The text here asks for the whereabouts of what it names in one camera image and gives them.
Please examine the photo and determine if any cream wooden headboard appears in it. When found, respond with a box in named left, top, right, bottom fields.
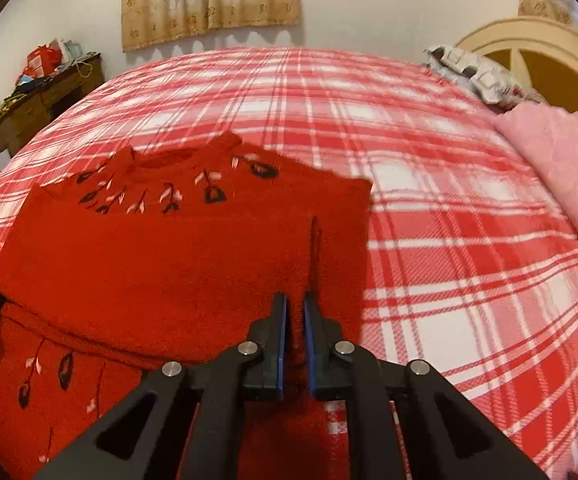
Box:
left=457, top=16, right=578, bottom=113

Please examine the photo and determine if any pink folded blanket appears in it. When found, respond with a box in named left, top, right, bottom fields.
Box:
left=494, top=102, right=578, bottom=234

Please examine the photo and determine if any red knitted embroidered sweater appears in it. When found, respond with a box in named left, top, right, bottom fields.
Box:
left=0, top=132, right=371, bottom=479

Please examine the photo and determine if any grey patterned pillow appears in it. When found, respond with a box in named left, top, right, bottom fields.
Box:
left=424, top=44, right=546, bottom=110

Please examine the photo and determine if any red white plaid bedspread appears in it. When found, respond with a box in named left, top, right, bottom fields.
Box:
left=0, top=48, right=578, bottom=479

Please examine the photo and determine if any dark brown wooden desk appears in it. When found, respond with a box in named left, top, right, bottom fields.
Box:
left=0, top=52, right=104, bottom=156

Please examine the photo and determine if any red gift bag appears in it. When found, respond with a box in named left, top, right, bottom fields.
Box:
left=26, top=46, right=62, bottom=78

